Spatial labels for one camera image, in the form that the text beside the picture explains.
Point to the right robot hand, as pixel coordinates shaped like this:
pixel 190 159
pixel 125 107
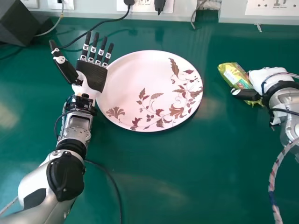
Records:
pixel 268 77

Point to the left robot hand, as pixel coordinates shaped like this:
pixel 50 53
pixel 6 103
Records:
pixel 93 74

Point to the yellow-green biscuit packet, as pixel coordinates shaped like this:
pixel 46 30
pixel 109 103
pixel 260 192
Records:
pixel 233 74

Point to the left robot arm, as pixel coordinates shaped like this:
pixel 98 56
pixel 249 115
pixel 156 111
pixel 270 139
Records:
pixel 77 133

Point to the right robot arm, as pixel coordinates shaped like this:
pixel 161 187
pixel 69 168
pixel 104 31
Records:
pixel 289 109

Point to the white plate brown leaf pattern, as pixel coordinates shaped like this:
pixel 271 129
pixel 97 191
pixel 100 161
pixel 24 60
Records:
pixel 140 77

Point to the white socket plate with switches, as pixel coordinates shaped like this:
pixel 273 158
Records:
pixel 257 8

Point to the small white socket plate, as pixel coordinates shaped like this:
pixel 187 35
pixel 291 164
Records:
pixel 52 4

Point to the wide white socket plate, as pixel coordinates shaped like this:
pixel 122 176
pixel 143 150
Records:
pixel 144 7

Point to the small black plug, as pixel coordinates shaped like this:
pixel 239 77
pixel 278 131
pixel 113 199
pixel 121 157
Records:
pixel 129 2

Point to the black box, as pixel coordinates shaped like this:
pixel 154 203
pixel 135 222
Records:
pixel 16 23

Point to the black plug adapter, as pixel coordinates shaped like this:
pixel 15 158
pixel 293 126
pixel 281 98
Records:
pixel 160 4

